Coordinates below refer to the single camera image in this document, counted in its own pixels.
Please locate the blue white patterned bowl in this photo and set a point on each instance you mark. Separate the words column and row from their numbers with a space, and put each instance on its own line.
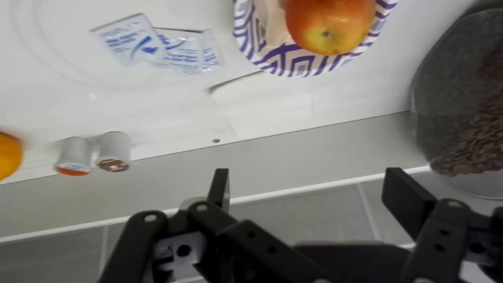
column 272, row 55

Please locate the white paper napkin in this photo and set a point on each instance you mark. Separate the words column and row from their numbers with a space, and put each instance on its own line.
column 261, row 104

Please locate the orange fruit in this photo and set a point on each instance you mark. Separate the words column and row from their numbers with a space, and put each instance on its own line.
column 9, row 155

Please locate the red yellow apple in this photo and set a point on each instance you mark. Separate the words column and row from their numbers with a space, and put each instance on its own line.
column 330, row 23

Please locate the blue white sachet packet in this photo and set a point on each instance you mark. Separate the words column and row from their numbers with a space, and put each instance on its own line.
column 127, row 41
column 190, row 50

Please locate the creamer cup brown lid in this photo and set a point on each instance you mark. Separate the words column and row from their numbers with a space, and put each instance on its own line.
column 113, row 151

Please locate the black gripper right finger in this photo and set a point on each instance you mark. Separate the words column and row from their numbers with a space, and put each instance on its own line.
column 441, row 229

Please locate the creamer cup red lid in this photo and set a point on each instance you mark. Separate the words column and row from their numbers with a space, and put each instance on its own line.
column 73, row 155

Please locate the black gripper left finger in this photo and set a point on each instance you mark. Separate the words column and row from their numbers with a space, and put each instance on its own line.
column 141, row 237

